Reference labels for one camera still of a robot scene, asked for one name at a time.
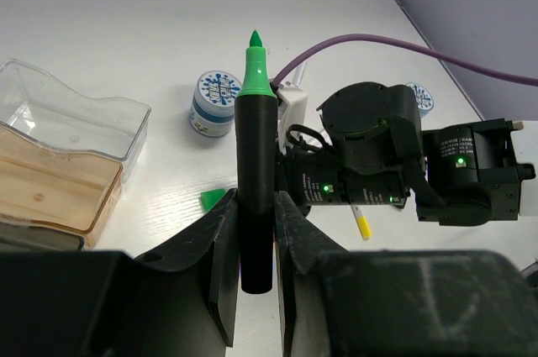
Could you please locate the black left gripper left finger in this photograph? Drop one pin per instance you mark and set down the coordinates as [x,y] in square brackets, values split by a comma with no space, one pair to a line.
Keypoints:
[177,299]

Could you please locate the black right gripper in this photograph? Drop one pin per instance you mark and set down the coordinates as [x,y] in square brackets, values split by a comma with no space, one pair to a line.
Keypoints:
[370,144]

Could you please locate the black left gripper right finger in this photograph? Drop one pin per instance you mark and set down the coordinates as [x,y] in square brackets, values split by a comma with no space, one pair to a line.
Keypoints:
[336,302]

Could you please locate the green highlighter cap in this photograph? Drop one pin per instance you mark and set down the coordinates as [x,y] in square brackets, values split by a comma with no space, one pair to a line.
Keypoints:
[209,199]

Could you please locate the green tip black highlighter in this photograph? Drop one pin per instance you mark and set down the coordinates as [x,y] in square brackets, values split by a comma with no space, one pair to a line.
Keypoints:
[255,132]

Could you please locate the yellow capped marker lower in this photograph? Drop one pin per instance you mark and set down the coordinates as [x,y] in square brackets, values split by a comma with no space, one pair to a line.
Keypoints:
[361,222]

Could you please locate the right blue paint jar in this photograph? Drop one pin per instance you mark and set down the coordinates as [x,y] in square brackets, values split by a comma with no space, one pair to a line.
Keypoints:
[425,101]

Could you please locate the blue paint jar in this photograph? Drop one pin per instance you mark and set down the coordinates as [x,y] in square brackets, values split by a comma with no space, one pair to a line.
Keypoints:
[212,111]
[425,101]

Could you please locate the amber plastic container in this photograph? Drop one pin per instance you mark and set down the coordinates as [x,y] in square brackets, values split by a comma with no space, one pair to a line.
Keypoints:
[72,192]

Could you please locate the left blue paint jar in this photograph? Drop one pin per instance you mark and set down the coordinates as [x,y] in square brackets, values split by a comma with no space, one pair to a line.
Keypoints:
[212,111]

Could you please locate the grey plastic container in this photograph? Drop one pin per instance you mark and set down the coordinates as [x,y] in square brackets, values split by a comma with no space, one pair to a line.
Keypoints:
[15,238]

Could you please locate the clear plastic container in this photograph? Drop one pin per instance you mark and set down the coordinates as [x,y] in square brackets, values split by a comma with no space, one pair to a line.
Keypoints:
[42,107]

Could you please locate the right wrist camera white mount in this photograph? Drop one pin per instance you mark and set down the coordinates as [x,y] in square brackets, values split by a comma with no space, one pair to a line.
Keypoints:
[292,110]

